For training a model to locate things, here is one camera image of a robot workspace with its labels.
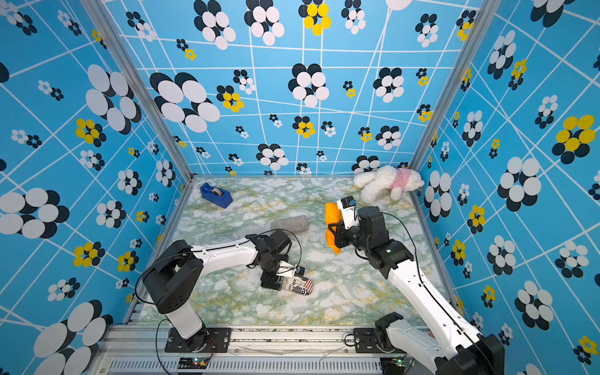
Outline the orange cloth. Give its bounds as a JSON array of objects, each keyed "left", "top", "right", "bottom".
[{"left": 324, "top": 202, "right": 343, "bottom": 255}]

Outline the newspaper print eyeglass case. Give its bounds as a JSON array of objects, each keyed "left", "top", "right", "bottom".
[{"left": 276, "top": 275, "right": 313, "bottom": 296}]

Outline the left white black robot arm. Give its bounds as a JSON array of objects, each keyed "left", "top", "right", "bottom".
[{"left": 136, "top": 229, "right": 313, "bottom": 345}]

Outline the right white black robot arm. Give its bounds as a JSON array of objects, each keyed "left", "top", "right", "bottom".
[{"left": 324, "top": 203, "right": 506, "bottom": 374}]

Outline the white plush toy pink shirt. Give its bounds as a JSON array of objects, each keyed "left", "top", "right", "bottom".
[{"left": 353, "top": 166, "right": 424, "bottom": 204}]

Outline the blue tape dispenser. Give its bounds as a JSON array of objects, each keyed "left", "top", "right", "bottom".
[{"left": 200, "top": 183, "right": 233, "bottom": 209}]

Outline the right circuit board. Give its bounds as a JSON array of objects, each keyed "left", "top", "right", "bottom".
[{"left": 380, "top": 358, "right": 406, "bottom": 375}]

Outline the circuit board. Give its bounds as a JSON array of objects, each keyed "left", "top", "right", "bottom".
[
  {"left": 177, "top": 357, "right": 210, "bottom": 370},
  {"left": 380, "top": 358, "right": 406, "bottom": 375}
]

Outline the left circuit board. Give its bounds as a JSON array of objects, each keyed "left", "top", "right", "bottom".
[{"left": 177, "top": 357, "right": 210, "bottom": 370}]

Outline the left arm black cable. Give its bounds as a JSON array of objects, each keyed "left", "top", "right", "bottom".
[{"left": 269, "top": 228, "right": 303, "bottom": 270}]

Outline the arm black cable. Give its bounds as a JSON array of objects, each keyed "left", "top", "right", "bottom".
[
  {"left": 269, "top": 228, "right": 303, "bottom": 270},
  {"left": 381, "top": 210, "right": 498, "bottom": 375}
]

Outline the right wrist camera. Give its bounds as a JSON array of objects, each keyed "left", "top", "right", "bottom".
[{"left": 337, "top": 196, "right": 359, "bottom": 230}]

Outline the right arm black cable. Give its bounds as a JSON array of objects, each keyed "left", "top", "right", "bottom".
[{"left": 381, "top": 210, "right": 498, "bottom": 375}]

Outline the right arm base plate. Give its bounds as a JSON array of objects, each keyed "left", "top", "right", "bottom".
[{"left": 352, "top": 327, "right": 406, "bottom": 357}]

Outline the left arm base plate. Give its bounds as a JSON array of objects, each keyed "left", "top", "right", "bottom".
[{"left": 165, "top": 327, "right": 232, "bottom": 354}]

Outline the aluminium front rail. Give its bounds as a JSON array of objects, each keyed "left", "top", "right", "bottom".
[{"left": 89, "top": 325, "right": 434, "bottom": 374}]

